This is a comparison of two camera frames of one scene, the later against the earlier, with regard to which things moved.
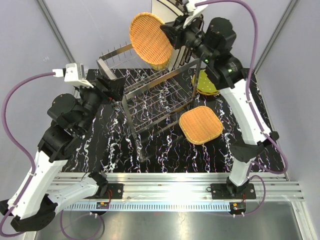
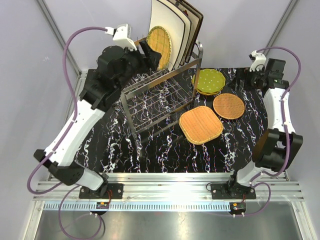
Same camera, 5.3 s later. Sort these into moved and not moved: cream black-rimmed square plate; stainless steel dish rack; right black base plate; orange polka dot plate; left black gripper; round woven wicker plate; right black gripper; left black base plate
Moved: left black gripper; round woven wicker plate; right black gripper
Not moved: cream black-rimmed square plate; orange polka dot plate; stainless steel dish rack; right black base plate; left black base plate
